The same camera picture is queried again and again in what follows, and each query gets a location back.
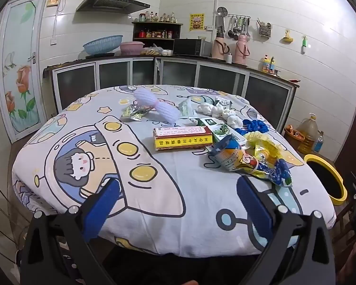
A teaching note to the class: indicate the metal strainer ladle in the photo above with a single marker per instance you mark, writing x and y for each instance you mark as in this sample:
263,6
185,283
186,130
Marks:
222,11

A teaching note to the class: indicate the green white packet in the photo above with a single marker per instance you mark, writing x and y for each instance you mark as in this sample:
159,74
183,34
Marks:
223,102

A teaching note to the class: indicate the hanging kitchen utensils rack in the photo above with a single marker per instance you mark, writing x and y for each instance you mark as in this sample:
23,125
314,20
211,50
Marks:
237,26

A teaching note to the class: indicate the blue disposable gloves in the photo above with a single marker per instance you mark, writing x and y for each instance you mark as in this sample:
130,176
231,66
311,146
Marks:
253,126

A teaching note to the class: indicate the flower printed door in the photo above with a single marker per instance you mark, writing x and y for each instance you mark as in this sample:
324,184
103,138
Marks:
20,50

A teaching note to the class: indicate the black trash bin yellow rim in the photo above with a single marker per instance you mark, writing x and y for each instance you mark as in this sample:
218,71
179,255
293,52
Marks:
323,178

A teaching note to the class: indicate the yellow wall hook dish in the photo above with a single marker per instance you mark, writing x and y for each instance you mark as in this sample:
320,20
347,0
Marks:
287,38

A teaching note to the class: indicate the yellow plastic bag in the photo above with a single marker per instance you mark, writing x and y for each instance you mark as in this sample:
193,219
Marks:
262,139

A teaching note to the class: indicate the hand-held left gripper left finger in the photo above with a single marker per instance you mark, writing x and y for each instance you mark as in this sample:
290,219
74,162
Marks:
103,207

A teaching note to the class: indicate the white foam fruit net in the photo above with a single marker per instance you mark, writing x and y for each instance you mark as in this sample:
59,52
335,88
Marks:
166,111

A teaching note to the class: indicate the dark wooden spice shelf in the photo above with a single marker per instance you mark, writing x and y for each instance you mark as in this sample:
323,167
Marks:
178,31

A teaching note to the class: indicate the red yellow cardboard box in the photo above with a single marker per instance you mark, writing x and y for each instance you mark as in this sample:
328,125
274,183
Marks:
181,138

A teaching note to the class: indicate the yellow wall poster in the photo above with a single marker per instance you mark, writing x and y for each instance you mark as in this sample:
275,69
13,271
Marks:
196,22

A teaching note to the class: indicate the blue plastic basket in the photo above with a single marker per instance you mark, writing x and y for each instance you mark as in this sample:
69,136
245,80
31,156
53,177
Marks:
102,45

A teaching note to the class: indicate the yellow blue detergent bottle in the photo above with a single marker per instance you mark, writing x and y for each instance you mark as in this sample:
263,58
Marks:
268,65

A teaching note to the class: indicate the green leaf print packet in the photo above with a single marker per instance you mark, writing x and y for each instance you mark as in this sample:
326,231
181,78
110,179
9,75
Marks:
224,130

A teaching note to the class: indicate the pale green wrapper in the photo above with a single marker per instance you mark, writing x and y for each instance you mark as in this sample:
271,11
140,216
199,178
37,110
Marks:
186,108

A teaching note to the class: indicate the metal chopstick holder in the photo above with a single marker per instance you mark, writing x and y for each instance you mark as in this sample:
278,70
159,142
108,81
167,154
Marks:
264,29

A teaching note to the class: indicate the pink plastic basin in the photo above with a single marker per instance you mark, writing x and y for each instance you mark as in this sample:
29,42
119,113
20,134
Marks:
132,48

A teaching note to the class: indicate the beige wall box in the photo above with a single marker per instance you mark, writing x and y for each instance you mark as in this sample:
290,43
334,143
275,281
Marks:
53,2

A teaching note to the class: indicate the pink thermos flask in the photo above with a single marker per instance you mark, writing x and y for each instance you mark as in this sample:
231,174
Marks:
243,50

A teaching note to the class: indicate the kitchen counter cabinet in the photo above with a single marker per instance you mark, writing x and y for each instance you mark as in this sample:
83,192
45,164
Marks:
77,80

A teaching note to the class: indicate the dark wooden chair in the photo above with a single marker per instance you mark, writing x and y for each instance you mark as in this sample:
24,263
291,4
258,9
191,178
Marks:
342,225

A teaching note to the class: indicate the green white brush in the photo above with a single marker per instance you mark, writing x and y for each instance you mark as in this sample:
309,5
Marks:
304,46

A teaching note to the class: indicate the cartoon printed blanket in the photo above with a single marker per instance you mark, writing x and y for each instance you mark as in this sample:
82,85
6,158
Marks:
181,184

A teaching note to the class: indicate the brown bin with orange bag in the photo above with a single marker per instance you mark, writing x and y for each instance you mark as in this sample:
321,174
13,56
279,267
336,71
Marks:
292,138

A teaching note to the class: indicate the black microwave oven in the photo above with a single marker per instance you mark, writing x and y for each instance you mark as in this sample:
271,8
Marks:
187,47

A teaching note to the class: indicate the dark green card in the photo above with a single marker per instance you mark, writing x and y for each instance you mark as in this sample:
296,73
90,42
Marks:
207,121

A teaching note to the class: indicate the row of spice bottles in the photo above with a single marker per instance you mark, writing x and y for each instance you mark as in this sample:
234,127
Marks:
157,17

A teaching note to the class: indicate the white tissue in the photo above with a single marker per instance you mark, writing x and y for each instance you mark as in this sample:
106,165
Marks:
218,112
204,108
235,122
228,113

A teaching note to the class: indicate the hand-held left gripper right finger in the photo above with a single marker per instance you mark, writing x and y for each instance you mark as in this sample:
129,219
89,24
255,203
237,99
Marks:
252,204

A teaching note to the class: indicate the blue orange snack bag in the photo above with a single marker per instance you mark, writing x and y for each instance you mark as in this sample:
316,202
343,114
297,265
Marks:
230,154

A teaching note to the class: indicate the yellow blue snack packet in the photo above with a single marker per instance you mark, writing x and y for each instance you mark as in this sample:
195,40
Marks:
273,169

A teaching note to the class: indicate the clear bag of food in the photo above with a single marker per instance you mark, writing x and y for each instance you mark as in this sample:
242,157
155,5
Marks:
151,50

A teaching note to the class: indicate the silver green wrapper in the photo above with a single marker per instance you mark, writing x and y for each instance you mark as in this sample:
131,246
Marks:
135,112

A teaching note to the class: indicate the large cooking oil bottle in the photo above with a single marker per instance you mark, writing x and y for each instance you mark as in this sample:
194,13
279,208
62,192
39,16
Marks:
308,136

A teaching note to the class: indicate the row of small jars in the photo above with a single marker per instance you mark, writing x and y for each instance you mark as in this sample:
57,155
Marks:
154,33

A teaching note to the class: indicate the small blue label bottle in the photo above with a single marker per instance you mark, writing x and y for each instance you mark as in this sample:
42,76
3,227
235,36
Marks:
318,144

